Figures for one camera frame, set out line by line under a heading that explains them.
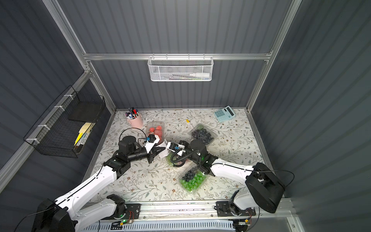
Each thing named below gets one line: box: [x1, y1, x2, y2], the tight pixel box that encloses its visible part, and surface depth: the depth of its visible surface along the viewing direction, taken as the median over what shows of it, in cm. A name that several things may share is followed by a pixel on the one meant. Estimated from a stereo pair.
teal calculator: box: [214, 105, 236, 123], surface depth 117 cm
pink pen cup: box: [127, 113, 144, 130], surface depth 104 cm
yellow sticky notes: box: [73, 122, 93, 146], surface depth 75 cm
